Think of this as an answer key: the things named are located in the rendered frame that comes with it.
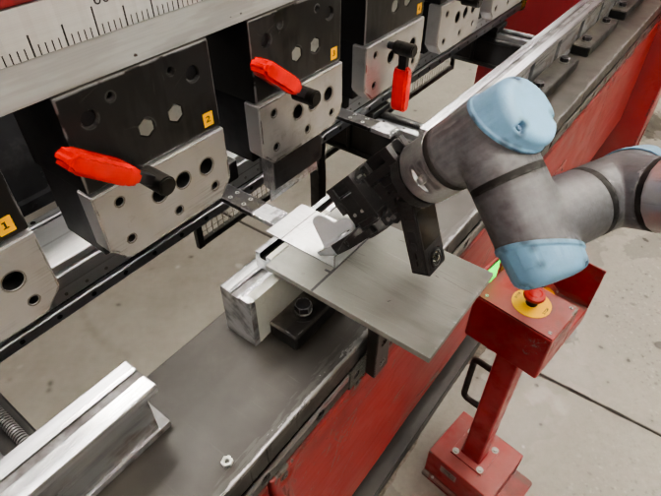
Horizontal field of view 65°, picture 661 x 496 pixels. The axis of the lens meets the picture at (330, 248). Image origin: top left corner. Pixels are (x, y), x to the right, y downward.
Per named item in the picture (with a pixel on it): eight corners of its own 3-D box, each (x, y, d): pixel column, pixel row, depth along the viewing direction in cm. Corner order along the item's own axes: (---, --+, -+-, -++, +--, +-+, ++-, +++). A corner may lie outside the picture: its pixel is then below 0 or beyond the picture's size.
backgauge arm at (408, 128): (425, 183, 133) (432, 135, 123) (243, 110, 161) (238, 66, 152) (440, 169, 137) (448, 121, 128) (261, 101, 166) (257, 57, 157)
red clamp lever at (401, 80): (404, 115, 74) (411, 46, 68) (380, 107, 76) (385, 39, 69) (411, 110, 75) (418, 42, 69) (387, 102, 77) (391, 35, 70)
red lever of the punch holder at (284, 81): (272, 58, 48) (324, 93, 56) (240, 47, 49) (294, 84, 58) (266, 77, 48) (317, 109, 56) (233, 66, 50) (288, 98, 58)
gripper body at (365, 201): (355, 168, 71) (412, 125, 61) (392, 218, 72) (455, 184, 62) (321, 195, 67) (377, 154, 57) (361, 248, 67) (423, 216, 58)
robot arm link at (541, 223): (636, 246, 49) (587, 142, 50) (551, 288, 45) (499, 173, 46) (575, 262, 57) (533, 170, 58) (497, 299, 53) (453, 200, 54)
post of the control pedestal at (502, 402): (477, 465, 142) (528, 341, 106) (460, 452, 145) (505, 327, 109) (488, 451, 145) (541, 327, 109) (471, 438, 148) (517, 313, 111)
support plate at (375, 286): (428, 363, 62) (430, 358, 62) (266, 270, 74) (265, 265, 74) (492, 278, 73) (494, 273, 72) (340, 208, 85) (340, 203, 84)
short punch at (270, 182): (276, 204, 71) (270, 142, 64) (266, 198, 72) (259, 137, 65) (322, 170, 77) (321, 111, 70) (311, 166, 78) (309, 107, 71)
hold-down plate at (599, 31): (586, 57, 158) (590, 47, 156) (569, 53, 161) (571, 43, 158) (615, 29, 176) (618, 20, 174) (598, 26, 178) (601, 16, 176)
